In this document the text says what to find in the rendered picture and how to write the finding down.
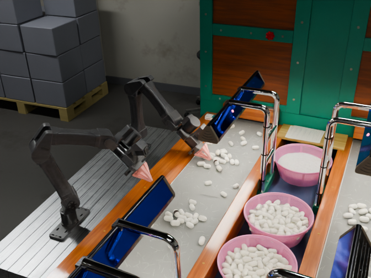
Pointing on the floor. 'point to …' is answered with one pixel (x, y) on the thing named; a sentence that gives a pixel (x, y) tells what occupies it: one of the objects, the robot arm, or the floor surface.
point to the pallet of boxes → (51, 55)
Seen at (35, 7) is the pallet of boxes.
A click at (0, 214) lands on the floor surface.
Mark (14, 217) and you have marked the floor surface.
